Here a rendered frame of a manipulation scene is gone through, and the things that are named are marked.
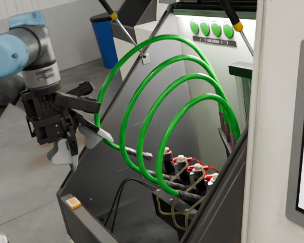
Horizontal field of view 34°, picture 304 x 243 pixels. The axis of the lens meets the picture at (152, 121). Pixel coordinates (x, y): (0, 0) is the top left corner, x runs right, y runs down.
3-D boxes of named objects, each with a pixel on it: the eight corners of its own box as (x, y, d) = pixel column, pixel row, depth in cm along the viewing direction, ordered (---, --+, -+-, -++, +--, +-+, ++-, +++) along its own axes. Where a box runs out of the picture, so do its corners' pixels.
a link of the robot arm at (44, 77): (50, 59, 111) (62, 63, 104) (55, 78, 113) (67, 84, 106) (17, 68, 108) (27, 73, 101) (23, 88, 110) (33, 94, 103)
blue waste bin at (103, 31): (93, 67, 782) (82, 18, 757) (126, 57, 812) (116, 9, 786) (113, 71, 734) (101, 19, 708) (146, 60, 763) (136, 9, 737)
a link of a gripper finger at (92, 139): (103, 156, 130) (72, 138, 129) (115, 137, 130) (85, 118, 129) (103, 158, 127) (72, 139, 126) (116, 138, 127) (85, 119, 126)
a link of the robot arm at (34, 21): (-3, 20, 99) (15, 13, 107) (12, 74, 103) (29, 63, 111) (33, 14, 98) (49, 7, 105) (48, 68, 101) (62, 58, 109)
